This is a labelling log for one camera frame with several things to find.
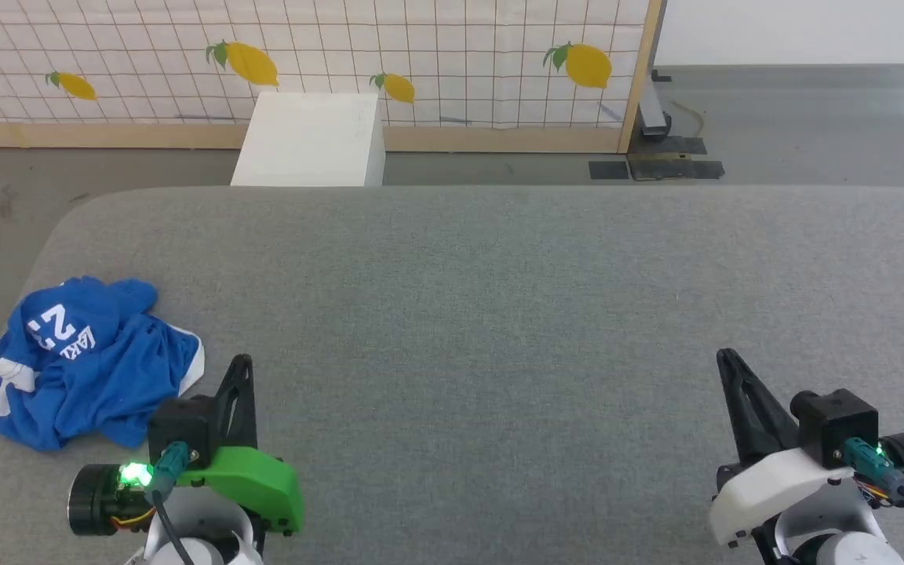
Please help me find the left arm black cable teal plug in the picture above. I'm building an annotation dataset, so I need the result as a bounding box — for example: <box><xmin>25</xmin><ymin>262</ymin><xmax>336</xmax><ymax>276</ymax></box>
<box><xmin>144</xmin><ymin>441</ymin><xmax>200</xmax><ymax>565</ymax></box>

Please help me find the thin floor cable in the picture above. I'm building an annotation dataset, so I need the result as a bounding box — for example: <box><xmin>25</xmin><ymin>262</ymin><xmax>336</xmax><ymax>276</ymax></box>
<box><xmin>671</xmin><ymin>100</ymin><xmax>707</xmax><ymax>140</ymax></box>

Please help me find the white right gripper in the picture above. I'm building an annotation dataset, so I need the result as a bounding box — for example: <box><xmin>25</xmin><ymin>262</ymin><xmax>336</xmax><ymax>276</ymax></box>
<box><xmin>708</xmin><ymin>348</ymin><xmax>855</xmax><ymax>548</ymax></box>

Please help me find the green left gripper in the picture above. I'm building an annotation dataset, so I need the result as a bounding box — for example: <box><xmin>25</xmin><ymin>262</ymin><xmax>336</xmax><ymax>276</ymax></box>
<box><xmin>173</xmin><ymin>354</ymin><xmax>306</xmax><ymax>537</ymax></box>

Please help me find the lemon print grid panel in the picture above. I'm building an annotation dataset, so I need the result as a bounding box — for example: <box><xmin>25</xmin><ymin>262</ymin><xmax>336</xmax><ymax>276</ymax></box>
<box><xmin>0</xmin><ymin>0</ymin><xmax>651</xmax><ymax>131</ymax></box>

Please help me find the long black floor tape patch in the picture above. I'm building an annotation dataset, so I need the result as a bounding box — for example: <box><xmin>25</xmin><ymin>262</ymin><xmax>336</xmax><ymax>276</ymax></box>
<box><xmin>628</xmin><ymin>136</ymin><xmax>727</xmax><ymax>182</ymax></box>

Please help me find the grey metal floor rail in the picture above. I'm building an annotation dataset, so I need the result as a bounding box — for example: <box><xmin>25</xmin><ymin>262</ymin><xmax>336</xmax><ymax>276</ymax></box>
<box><xmin>638</xmin><ymin>77</ymin><xmax>673</xmax><ymax>143</ymax></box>

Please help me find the blue basketball shorts white trim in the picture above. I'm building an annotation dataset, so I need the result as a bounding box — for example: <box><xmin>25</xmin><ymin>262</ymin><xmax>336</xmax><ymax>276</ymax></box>
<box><xmin>0</xmin><ymin>275</ymin><xmax>206</xmax><ymax>453</ymax></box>

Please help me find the white box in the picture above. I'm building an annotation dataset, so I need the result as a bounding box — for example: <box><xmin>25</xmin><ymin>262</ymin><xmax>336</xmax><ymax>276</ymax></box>
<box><xmin>230</xmin><ymin>91</ymin><xmax>387</xmax><ymax>188</ymax></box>

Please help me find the lemon-pattern partition wall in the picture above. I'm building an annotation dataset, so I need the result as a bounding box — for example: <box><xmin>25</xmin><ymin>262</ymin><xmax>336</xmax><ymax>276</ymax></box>
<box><xmin>0</xmin><ymin>0</ymin><xmax>665</xmax><ymax>155</ymax></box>

